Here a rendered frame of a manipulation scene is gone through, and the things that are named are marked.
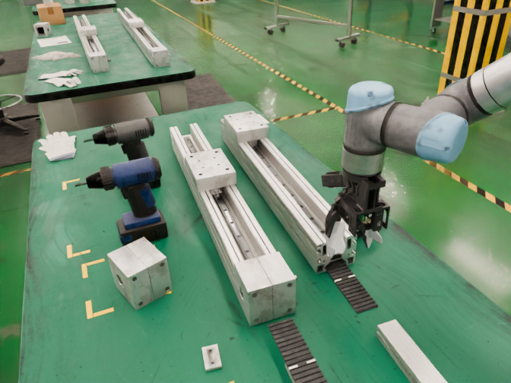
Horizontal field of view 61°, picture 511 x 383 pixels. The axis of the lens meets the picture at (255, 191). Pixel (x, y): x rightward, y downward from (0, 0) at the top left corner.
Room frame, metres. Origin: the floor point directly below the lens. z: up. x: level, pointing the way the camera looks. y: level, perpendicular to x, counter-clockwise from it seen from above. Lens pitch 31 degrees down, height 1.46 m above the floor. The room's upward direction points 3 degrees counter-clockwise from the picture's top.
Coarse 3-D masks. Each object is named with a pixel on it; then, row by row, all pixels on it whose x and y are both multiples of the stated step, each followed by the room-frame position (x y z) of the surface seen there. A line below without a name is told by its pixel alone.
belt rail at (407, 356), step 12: (384, 324) 0.56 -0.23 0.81; (396, 324) 0.56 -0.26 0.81; (384, 336) 0.54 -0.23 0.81; (396, 336) 0.53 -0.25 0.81; (408, 336) 0.53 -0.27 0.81; (396, 348) 0.51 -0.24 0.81; (408, 348) 0.51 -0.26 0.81; (396, 360) 0.50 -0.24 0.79; (408, 360) 0.48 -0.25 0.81; (420, 360) 0.48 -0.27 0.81; (408, 372) 0.47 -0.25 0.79; (420, 372) 0.46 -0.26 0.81; (432, 372) 0.46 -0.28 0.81
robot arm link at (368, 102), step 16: (352, 96) 0.68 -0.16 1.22; (368, 96) 0.66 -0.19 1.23; (384, 96) 0.66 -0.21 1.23; (352, 112) 0.67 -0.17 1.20; (368, 112) 0.66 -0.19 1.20; (384, 112) 0.64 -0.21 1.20; (352, 128) 0.67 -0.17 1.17; (368, 128) 0.65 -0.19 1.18; (352, 144) 0.67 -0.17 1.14; (368, 144) 0.66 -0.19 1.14
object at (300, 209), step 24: (240, 144) 1.28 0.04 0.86; (264, 144) 1.27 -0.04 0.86; (264, 168) 1.11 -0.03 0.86; (288, 168) 1.10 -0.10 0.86; (264, 192) 1.07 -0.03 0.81; (288, 192) 1.01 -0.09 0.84; (312, 192) 0.96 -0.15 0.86; (288, 216) 0.89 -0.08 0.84; (312, 216) 0.89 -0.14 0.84; (312, 240) 0.77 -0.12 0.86; (312, 264) 0.76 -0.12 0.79
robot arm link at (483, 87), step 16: (496, 64) 0.66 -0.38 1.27; (464, 80) 0.70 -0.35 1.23; (480, 80) 0.66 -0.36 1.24; (496, 80) 0.64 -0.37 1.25; (448, 96) 0.67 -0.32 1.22; (464, 96) 0.67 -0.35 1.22; (480, 96) 0.65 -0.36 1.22; (496, 96) 0.64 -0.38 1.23; (480, 112) 0.66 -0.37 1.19; (496, 112) 0.66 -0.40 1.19
